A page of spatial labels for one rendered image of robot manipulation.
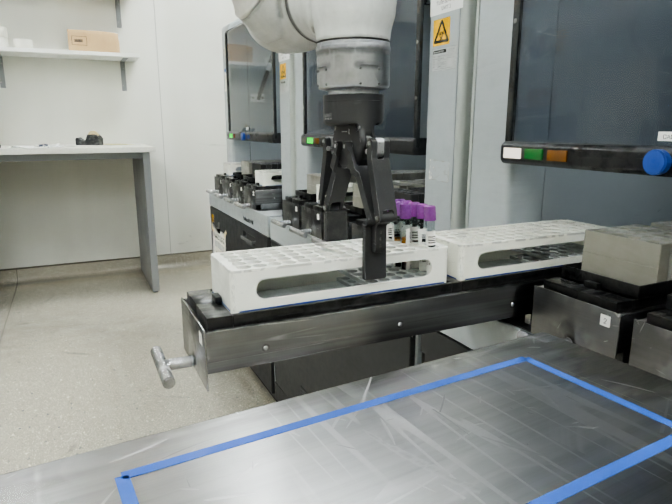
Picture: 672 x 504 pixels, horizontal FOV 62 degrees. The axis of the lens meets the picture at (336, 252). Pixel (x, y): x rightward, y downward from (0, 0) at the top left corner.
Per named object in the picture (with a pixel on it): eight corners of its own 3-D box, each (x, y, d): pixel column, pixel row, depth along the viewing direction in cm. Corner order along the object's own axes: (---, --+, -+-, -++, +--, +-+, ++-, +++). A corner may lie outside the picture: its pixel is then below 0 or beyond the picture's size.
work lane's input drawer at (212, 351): (564, 286, 101) (568, 237, 99) (632, 308, 89) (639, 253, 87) (148, 355, 71) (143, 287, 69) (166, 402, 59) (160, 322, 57)
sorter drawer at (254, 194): (403, 195, 231) (404, 174, 229) (422, 199, 219) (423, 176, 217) (232, 206, 201) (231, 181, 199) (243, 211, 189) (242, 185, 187)
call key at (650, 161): (646, 174, 67) (650, 148, 66) (670, 175, 64) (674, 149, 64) (640, 174, 66) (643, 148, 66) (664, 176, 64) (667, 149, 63)
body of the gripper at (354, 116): (311, 94, 71) (313, 167, 73) (341, 90, 63) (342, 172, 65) (363, 95, 74) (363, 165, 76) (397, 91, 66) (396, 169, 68)
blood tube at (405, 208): (404, 284, 76) (404, 205, 74) (397, 281, 78) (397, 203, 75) (413, 282, 77) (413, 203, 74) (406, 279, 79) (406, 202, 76)
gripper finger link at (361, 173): (368, 144, 71) (372, 138, 69) (391, 225, 67) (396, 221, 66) (340, 145, 69) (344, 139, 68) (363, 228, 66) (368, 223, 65)
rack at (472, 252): (561, 253, 97) (564, 218, 95) (611, 266, 88) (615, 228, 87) (418, 272, 84) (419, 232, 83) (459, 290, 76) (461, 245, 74)
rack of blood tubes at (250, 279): (407, 274, 84) (409, 233, 82) (448, 291, 75) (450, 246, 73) (211, 300, 71) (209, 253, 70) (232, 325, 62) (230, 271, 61)
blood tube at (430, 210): (423, 287, 75) (421, 205, 73) (433, 285, 76) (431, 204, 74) (430, 289, 74) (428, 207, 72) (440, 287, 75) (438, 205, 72)
